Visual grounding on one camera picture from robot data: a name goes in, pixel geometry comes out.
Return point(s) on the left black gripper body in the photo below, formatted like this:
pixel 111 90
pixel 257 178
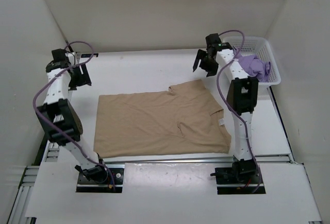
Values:
pixel 76 78

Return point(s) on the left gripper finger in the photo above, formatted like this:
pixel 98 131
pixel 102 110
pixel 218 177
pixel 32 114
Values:
pixel 72 87
pixel 84 76

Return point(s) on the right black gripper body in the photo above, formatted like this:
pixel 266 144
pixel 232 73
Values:
pixel 208 63

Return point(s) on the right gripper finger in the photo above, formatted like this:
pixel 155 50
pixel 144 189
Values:
pixel 211 72
pixel 200 56

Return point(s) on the purple t shirt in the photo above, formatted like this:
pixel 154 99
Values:
pixel 254 67

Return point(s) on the beige t shirt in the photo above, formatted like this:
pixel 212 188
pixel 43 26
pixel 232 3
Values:
pixel 184 119

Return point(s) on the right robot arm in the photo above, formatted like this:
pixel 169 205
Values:
pixel 241 100

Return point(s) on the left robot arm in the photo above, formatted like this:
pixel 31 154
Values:
pixel 89 162

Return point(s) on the blue label sticker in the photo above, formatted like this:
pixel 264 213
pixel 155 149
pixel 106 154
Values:
pixel 89 55

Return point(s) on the white plastic basket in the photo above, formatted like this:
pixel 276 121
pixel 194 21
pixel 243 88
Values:
pixel 247 46

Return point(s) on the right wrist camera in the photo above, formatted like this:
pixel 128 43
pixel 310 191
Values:
pixel 214 43

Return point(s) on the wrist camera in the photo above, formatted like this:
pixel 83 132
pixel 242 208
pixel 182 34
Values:
pixel 214 43
pixel 61 59

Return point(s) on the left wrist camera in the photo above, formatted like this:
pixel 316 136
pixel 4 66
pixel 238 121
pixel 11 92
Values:
pixel 61 59

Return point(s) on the aluminium frame rail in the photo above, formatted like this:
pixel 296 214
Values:
pixel 54 111

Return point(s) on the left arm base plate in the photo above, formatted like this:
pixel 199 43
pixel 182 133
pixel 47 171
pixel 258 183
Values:
pixel 101 182

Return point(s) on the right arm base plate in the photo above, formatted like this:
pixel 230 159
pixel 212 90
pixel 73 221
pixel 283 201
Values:
pixel 228 183

